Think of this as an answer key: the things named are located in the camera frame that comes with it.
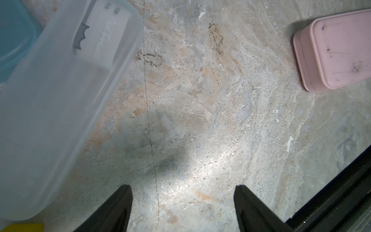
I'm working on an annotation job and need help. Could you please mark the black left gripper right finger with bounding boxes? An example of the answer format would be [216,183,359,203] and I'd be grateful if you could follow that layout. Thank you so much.
[233,185,293,232]

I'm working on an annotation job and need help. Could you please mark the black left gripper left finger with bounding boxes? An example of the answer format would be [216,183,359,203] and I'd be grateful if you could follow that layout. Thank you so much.
[74,185,133,232]

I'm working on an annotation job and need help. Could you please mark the clear pencil case with card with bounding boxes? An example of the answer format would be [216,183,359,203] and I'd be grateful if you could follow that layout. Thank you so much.
[1,1,144,221]

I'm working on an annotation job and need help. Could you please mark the pink lidded box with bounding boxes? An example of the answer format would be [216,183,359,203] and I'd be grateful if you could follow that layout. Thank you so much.
[293,9,371,93]

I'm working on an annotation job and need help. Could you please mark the teal slim pencil case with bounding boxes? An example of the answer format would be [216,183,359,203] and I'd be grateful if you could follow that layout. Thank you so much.
[1,0,42,83]

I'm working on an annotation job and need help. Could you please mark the yellow dice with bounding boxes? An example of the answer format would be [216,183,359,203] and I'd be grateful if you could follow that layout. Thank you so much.
[1,223,44,232]

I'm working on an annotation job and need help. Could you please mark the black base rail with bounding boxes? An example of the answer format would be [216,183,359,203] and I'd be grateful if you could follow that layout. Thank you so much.
[286,148,371,232]

